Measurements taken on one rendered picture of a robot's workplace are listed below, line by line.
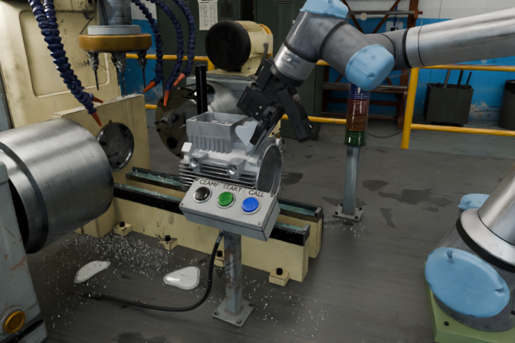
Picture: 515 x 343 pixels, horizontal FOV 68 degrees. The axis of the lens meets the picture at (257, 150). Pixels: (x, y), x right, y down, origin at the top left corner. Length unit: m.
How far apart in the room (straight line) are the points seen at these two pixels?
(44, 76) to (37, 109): 0.09
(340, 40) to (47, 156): 0.58
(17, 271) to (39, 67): 0.58
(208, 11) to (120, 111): 3.24
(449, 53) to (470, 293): 0.39
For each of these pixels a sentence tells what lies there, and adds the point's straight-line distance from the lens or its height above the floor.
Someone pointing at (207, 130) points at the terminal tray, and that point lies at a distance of 0.89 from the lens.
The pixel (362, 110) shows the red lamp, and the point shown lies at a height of 1.13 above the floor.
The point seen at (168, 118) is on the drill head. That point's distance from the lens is 1.27.
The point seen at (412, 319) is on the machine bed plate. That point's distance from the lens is 0.89.
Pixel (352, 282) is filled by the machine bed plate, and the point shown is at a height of 0.80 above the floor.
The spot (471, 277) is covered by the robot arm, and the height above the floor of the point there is 1.02.
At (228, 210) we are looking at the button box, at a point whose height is 1.06.
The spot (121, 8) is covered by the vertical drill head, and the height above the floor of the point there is 1.40.
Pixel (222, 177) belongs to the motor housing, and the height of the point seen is 1.03.
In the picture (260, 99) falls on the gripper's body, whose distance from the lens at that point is 0.76.
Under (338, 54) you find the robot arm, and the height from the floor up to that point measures 1.32.
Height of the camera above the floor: 1.38
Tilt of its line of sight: 19 degrees down
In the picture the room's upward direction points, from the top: straight up
